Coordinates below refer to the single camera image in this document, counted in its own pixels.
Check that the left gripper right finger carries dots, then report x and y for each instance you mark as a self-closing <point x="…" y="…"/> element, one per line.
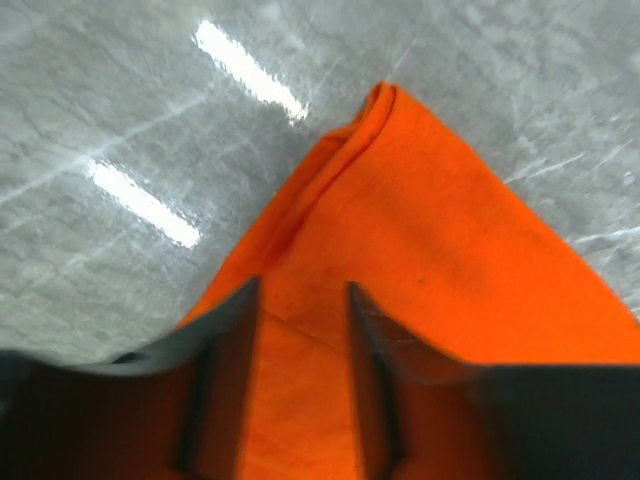
<point x="425" y="414"/>

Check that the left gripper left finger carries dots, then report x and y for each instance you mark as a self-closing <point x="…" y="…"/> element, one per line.
<point x="171" y="409"/>

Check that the orange t shirt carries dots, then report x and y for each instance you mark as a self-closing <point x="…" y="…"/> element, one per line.
<point x="397" y="202"/>

